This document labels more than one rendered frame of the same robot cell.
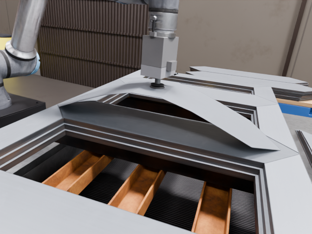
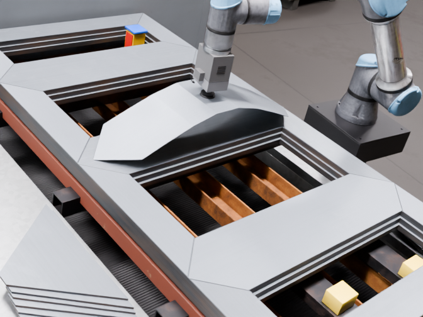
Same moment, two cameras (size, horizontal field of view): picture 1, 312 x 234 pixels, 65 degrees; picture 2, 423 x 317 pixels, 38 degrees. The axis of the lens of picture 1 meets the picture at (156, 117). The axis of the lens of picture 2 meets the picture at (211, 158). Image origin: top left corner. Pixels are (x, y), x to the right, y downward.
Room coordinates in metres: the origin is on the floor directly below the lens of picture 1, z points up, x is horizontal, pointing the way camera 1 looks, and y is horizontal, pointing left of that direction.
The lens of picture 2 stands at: (1.37, -1.34, 1.76)
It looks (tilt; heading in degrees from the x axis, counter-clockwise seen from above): 33 degrees down; 116
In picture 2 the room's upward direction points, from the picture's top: 13 degrees clockwise
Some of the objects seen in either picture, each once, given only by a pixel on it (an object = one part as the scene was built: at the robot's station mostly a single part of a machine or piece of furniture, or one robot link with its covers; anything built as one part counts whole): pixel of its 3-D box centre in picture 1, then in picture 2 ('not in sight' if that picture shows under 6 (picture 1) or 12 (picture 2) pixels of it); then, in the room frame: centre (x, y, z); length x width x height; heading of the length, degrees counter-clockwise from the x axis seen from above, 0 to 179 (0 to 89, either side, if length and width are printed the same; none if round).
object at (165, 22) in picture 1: (161, 22); (218, 37); (0.67, 0.00, 1.15); 0.08 x 0.08 x 0.05
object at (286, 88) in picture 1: (245, 81); not in sight; (1.56, -0.56, 0.82); 0.80 x 0.40 x 0.06; 73
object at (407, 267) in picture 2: not in sight; (415, 270); (1.35, -0.03, 0.79); 0.06 x 0.05 x 0.04; 73
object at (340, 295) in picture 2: not in sight; (340, 297); (1.24, -0.25, 0.79); 0.06 x 0.05 x 0.04; 73
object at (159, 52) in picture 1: (163, 54); (209, 64); (0.66, -0.01, 1.07); 0.10 x 0.09 x 0.16; 61
